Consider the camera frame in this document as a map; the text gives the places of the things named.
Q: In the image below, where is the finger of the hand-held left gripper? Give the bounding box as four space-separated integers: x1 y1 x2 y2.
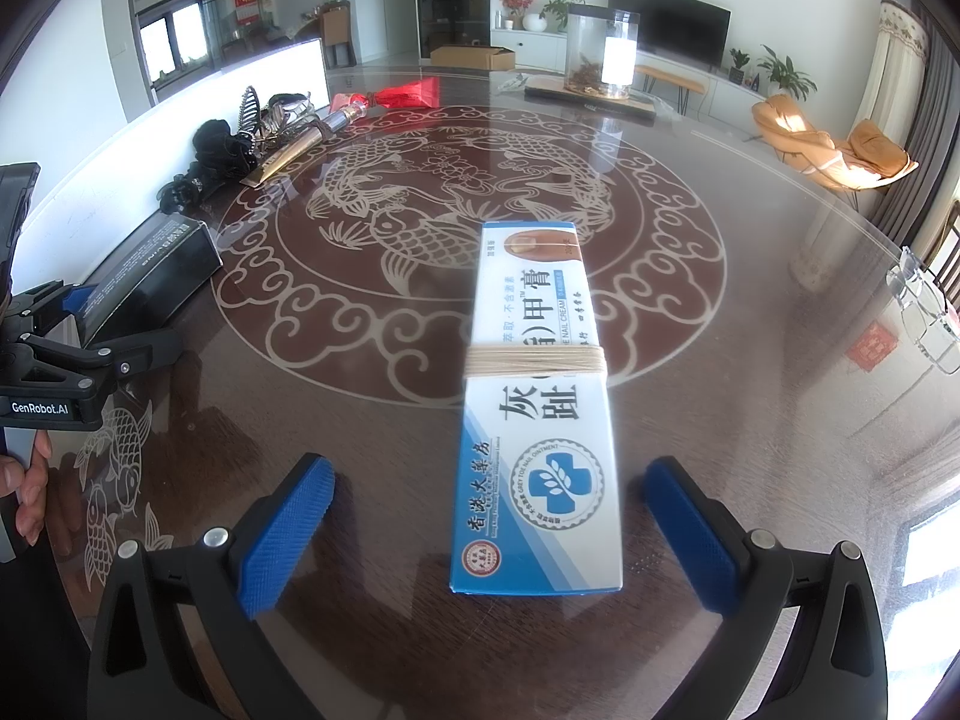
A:
10 278 98 336
21 328 185 392

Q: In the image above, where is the wooden tray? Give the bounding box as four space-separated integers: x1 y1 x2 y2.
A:
523 82 657 125

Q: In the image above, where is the person's dark clothing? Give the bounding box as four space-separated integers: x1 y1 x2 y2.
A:
0 555 91 720

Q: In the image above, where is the wooden chair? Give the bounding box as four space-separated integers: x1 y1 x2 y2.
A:
926 199 960 301

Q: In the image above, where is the bright red snack packet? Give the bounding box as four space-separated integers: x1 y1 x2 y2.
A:
371 77 440 110

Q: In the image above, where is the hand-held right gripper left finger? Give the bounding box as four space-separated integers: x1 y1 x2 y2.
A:
86 452 336 720

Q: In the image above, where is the large potted plant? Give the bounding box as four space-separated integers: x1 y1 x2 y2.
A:
757 45 818 102

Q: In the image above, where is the silver claw hair clip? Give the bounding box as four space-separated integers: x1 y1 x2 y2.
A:
262 101 316 140

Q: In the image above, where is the red square sticker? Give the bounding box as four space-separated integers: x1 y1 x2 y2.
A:
846 321 897 372

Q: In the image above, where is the dark display cabinet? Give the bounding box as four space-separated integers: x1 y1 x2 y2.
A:
411 0 492 61

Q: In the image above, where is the grey curtain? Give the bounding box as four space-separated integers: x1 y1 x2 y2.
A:
870 15 960 241

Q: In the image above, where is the blue white ointment box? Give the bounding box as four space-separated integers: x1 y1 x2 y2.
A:
448 221 623 595

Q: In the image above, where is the white curtain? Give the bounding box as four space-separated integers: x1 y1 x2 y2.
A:
855 0 931 143

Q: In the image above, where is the wooden bench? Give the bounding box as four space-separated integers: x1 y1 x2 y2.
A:
634 64 707 97

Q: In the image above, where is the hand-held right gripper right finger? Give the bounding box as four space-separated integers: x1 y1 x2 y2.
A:
643 456 912 720

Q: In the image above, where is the white television cabinet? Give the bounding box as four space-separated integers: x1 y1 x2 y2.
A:
491 28 796 128

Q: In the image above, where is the leafy green potted plant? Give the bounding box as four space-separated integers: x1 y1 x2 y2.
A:
541 0 586 32

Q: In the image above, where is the black carton box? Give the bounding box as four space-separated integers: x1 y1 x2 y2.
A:
75 211 224 346

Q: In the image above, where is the clear glassware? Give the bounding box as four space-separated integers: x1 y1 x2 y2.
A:
885 247 960 376

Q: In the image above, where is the black scrunchie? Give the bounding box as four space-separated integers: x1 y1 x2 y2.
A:
191 118 260 181

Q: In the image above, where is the tan rubber band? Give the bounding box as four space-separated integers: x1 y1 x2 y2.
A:
463 341 608 380

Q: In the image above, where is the white board panel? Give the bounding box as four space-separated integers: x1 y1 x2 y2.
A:
15 37 327 286

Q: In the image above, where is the black hair band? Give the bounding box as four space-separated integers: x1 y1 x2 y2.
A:
156 171 207 212

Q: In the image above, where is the clear glass jar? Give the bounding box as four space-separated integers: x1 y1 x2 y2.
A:
565 4 641 101

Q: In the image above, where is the cardboard box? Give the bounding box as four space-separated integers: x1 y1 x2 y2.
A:
430 45 516 70

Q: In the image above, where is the black television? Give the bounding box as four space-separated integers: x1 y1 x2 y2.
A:
607 0 732 65

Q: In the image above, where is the gold cosmetic tube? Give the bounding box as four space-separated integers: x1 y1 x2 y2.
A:
240 124 335 188

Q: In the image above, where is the orange lounge chair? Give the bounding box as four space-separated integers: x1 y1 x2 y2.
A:
751 94 920 192

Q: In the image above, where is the person's left hand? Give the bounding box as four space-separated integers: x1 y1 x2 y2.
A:
0 431 55 538

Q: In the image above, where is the brown patterned glass desktop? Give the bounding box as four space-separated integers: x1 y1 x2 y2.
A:
0 67 960 720

